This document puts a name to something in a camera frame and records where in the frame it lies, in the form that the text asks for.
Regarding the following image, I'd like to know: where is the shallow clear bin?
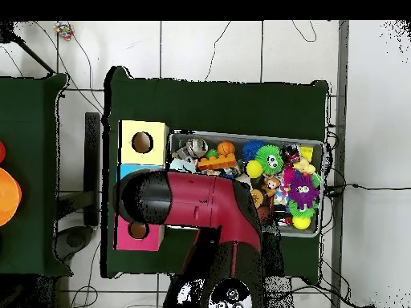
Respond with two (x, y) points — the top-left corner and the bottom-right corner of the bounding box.
(165, 131), (325, 238)

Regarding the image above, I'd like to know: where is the wooden box with three holes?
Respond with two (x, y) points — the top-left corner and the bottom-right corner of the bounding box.
(114, 119), (171, 253)

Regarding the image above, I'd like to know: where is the orange building block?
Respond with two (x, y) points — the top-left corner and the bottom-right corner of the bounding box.
(197, 153), (238, 172)

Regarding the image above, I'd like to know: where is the crushed silver can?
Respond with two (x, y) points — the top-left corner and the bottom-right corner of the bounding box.
(185, 137), (209, 158)

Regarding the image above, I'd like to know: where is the small orange basketball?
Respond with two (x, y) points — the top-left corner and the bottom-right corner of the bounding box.
(217, 140), (236, 157)

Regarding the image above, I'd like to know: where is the yellow ball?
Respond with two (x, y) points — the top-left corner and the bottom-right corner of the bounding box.
(246, 160), (264, 179)

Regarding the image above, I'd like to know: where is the blue spiky ball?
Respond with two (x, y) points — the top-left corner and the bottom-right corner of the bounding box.
(241, 140), (266, 161)

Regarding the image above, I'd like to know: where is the green spiky ball with eyes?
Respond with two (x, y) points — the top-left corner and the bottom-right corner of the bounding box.
(254, 144), (284, 176)

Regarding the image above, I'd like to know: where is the dark green table cloth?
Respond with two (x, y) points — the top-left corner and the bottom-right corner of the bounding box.
(102, 66), (330, 283)

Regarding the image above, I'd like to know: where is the purple spiky monster toy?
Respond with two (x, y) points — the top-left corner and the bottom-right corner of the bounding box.
(285, 169), (321, 209)

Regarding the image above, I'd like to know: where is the green covered side table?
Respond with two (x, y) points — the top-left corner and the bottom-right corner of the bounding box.
(0, 73), (68, 277)

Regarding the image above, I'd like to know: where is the orange bowl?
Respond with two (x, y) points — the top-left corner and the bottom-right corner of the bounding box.
(0, 166), (23, 228)

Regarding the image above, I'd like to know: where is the small colourful toy on floor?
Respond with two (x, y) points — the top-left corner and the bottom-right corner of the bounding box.
(53, 22), (75, 41)

